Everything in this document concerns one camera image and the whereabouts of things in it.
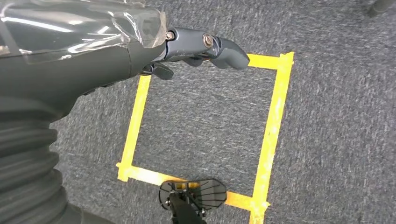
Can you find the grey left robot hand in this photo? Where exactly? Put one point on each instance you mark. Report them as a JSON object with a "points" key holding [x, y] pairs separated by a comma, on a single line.
{"points": [[77, 61]]}

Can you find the robot left foot plate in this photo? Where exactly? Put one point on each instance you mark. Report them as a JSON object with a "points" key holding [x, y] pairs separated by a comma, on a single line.
{"points": [[185, 213]]}

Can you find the yellow floor tape square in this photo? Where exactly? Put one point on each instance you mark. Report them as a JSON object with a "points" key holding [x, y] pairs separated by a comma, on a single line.
{"points": [[272, 130]]}

